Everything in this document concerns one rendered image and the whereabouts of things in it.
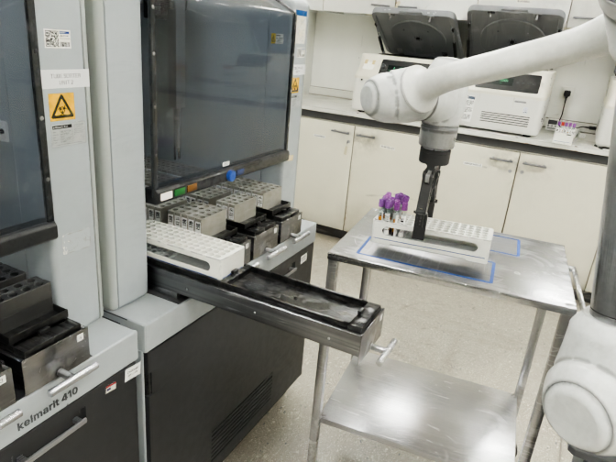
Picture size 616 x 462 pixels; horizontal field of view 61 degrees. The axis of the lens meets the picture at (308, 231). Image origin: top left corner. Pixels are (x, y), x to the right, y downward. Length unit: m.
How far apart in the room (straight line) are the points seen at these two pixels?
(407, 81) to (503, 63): 0.19
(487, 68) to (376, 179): 2.44
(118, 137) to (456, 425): 1.25
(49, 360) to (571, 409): 0.85
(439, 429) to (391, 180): 2.06
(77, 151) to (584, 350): 0.92
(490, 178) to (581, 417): 2.51
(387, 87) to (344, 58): 3.05
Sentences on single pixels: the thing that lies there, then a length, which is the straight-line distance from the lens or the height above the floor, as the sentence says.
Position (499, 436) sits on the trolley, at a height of 0.28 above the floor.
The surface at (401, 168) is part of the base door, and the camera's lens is 3.42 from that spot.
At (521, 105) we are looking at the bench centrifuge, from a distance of 3.25.
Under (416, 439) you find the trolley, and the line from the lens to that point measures 1.66.
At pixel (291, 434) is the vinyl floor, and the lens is 2.02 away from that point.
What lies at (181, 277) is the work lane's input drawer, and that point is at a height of 0.80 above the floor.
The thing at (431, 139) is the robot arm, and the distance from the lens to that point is 1.30.
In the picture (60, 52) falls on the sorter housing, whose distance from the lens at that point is 1.03.
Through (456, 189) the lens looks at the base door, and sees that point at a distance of 3.35.
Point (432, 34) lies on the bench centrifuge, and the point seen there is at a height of 1.41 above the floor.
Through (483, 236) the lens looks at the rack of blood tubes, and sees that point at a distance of 1.36.
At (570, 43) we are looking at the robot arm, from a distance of 1.11.
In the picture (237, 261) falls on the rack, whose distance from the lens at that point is 1.24.
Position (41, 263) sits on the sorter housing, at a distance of 1.12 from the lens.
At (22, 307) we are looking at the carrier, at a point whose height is 0.85.
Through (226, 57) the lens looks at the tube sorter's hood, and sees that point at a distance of 1.37.
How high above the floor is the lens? 1.35
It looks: 21 degrees down
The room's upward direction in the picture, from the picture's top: 5 degrees clockwise
